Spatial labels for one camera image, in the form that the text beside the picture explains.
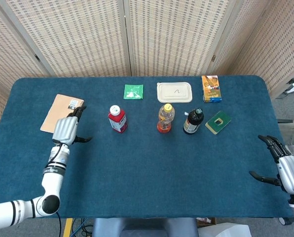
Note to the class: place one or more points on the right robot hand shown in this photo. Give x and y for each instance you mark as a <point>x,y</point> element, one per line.
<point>292,172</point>

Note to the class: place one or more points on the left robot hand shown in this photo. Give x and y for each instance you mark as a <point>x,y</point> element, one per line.
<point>65,129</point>

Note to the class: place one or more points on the red NFC juice bottle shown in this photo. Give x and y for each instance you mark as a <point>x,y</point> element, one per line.
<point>117,121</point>

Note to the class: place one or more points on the dark tea bottle black cap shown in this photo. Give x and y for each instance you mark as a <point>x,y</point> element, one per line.
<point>192,122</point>

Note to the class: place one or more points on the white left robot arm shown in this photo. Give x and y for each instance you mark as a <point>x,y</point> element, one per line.
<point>50,182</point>

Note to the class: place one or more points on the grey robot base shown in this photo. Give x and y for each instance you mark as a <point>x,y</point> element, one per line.
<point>142,227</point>

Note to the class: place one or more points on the kraft spiral notebook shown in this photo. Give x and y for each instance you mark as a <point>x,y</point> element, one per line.
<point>58,108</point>

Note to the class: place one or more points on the khaki trouser leg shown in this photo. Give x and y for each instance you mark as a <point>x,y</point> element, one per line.
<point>292,130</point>

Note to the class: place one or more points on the green sachet packet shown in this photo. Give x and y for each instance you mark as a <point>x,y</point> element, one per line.
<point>133,91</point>

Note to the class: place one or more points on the green yellow scrub sponge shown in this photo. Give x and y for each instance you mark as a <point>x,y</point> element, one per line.
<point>218,123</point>

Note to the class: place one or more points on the white box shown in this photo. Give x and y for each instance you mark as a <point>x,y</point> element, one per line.
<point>223,230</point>

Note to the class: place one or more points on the blue table cloth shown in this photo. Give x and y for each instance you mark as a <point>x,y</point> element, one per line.
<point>149,168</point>

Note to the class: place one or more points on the woven folding screen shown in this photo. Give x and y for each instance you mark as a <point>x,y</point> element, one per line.
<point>75,37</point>

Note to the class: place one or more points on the cardboard box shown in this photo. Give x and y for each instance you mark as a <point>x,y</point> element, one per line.
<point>206,221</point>

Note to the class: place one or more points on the orange drink bottle yellow cap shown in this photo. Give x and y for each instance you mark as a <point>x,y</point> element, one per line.
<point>165,118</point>

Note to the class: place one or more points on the beige lidded food container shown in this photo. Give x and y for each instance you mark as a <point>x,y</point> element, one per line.
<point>174,92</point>

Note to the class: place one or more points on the blue yellow snack box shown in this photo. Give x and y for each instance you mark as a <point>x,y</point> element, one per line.
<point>211,89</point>

